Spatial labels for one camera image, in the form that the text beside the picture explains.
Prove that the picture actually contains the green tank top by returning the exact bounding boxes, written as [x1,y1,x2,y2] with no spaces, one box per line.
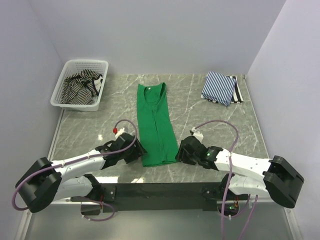
[136,82,179,167]

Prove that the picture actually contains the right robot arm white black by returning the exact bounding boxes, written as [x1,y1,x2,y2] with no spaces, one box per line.
[175,135,305,209]

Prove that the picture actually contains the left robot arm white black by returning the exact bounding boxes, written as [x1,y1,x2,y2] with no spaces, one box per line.
[13,132,147,213]

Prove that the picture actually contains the blue striped folded tank top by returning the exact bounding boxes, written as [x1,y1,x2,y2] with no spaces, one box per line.
[201,71,236,106]

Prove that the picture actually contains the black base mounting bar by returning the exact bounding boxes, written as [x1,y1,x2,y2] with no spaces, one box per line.
[70,181,251,213]

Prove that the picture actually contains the striped clothes in basket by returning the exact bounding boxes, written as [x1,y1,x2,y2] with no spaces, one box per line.
[59,69,104,105]

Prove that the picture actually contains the white plastic laundry basket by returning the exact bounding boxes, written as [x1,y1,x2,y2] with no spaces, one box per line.
[50,59,109,112]

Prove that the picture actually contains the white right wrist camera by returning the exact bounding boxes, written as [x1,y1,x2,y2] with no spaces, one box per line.
[190,127,204,143]

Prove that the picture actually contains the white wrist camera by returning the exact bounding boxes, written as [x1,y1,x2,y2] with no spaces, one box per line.
[112,127,128,139]
[190,127,204,143]

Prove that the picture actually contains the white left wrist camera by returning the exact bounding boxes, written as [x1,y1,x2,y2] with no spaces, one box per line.
[112,127,128,139]

